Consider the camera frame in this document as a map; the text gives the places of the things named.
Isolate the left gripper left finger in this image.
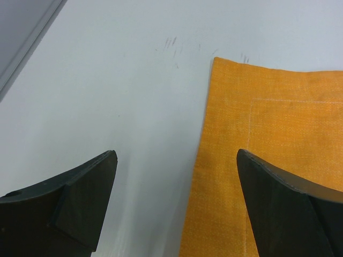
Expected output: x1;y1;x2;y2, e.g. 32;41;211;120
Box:
1;150;117;256

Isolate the aluminium frame post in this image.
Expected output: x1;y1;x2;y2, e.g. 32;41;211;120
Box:
1;1;66;99

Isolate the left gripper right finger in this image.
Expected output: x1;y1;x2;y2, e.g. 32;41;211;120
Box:
236;149;342;256

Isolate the orange Mickey Mouse cloth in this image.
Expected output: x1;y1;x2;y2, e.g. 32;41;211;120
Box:
180;58;342;256

